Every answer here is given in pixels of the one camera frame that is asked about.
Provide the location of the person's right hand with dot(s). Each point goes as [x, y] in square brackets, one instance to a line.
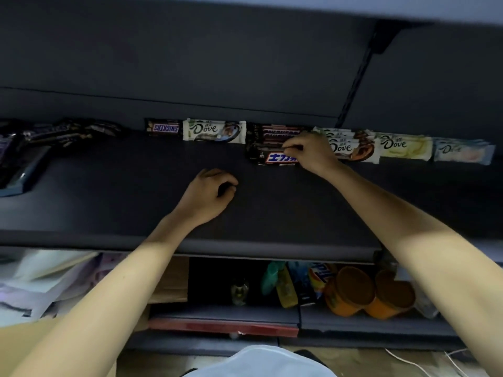
[318, 155]

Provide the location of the person's left hand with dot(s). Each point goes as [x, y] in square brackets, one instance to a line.
[204, 200]

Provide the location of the Dove bar blue white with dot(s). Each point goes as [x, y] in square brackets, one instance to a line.
[214, 130]

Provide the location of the short brown chocolate bar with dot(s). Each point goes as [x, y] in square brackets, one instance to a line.
[163, 128]

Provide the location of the Dove bar yellow green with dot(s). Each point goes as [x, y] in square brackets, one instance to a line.
[404, 147]

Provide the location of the dark grey metal shelf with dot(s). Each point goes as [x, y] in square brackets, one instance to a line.
[196, 54]

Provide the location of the pile of mixed chocolate bars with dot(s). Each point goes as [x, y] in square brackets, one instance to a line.
[47, 137]

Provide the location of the person's left forearm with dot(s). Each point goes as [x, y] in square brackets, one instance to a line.
[102, 302]

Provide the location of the person's right forearm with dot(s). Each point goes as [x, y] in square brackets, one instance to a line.
[432, 255]

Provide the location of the person's black trousers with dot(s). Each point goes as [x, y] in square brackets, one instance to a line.
[310, 356]

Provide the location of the teal plastic bottle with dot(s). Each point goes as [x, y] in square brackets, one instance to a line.
[271, 276]

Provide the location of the blue printed package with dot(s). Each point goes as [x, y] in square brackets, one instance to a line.
[106, 268]

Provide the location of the orange blue detergent bag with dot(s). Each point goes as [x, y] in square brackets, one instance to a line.
[320, 276]

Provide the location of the yellow plastic bottle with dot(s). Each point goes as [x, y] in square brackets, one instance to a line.
[287, 290]

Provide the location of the dark blue carton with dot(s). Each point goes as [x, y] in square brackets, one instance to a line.
[302, 286]

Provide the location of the orange plastic tub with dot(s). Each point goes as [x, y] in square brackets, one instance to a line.
[391, 296]
[349, 292]

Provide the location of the clear plastic container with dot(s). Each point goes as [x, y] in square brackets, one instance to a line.
[426, 304]

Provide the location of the cardboard box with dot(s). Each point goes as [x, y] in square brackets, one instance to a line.
[19, 345]

